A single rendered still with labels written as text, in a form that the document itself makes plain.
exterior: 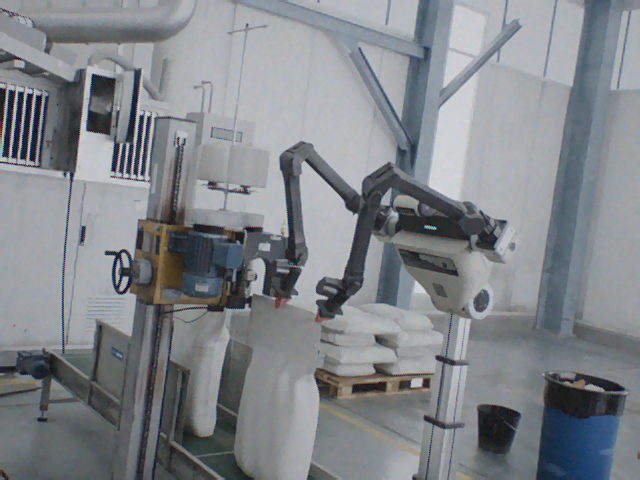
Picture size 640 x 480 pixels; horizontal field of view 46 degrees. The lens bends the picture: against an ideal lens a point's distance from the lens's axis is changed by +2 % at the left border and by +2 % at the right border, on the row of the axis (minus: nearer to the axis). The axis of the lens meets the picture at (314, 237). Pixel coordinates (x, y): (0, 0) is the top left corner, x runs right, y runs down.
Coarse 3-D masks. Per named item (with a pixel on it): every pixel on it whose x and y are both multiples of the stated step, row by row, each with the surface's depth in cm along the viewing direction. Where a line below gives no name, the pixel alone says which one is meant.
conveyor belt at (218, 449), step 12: (72, 360) 441; (84, 360) 445; (84, 372) 419; (216, 420) 363; (216, 432) 346; (228, 432) 348; (192, 444) 326; (204, 444) 328; (216, 444) 330; (228, 444) 332; (204, 456) 314; (216, 456) 315; (228, 456) 317; (216, 468) 302; (228, 468) 304
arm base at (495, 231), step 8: (488, 216) 259; (496, 224) 259; (504, 224) 261; (480, 232) 258; (488, 232) 258; (496, 232) 258; (504, 232) 260; (480, 240) 263; (488, 240) 260; (496, 240) 259; (488, 248) 260
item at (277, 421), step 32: (256, 320) 312; (288, 320) 294; (256, 352) 308; (288, 352) 292; (256, 384) 298; (288, 384) 283; (256, 416) 294; (288, 416) 281; (256, 448) 292; (288, 448) 281
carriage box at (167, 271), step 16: (144, 224) 302; (192, 224) 321; (160, 240) 289; (144, 256) 299; (160, 256) 289; (176, 256) 294; (160, 272) 290; (176, 272) 294; (144, 288) 297; (160, 288) 291; (224, 288) 309; (208, 304) 305; (224, 304) 309
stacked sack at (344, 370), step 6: (324, 366) 594; (330, 366) 588; (336, 366) 584; (342, 366) 586; (348, 366) 589; (354, 366) 593; (360, 366) 596; (366, 366) 601; (372, 366) 606; (336, 372) 582; (342, 372) 583; (348, 372) 587; (354, 372) 590; (360, 372) 594; (366, 372) 599; (372, 372) 603
